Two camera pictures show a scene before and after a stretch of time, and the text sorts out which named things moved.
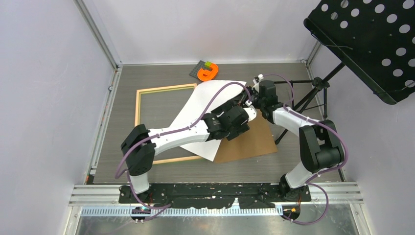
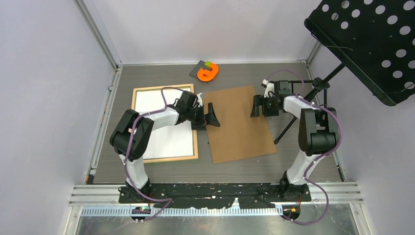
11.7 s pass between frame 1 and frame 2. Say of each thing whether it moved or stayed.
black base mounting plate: stayed
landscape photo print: moved
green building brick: stayed
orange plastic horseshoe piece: stayed
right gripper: moved
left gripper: moved
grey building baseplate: stayed
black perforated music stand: stayed
